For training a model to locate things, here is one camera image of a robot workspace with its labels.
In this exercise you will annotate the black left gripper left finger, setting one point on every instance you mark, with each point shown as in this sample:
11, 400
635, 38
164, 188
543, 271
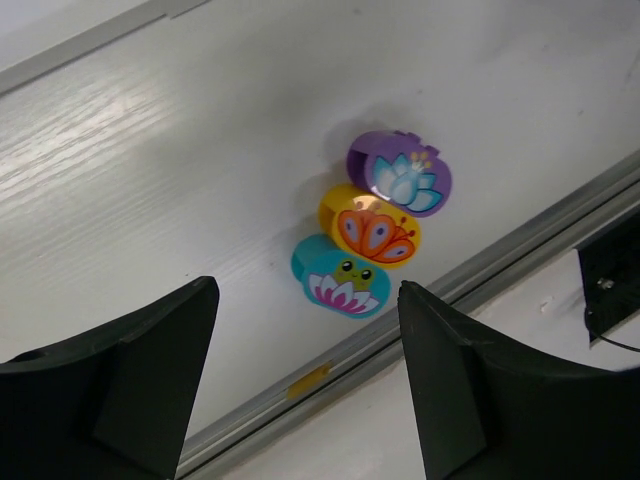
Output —
113, 402

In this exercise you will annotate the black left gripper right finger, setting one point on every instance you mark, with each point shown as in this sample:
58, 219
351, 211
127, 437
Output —
490, 407

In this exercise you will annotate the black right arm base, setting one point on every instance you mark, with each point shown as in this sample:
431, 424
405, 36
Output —
609, 263

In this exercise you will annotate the yellow tape marker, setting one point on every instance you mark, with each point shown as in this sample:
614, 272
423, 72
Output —
308, 382

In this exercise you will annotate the teal frog lego piece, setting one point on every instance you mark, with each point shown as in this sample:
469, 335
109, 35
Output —
339, 281

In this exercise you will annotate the yellow butterfly lego piece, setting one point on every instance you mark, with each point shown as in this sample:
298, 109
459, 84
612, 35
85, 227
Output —
369, 227

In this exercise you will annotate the purple flower lego piece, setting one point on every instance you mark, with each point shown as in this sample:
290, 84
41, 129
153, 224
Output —
399, 168

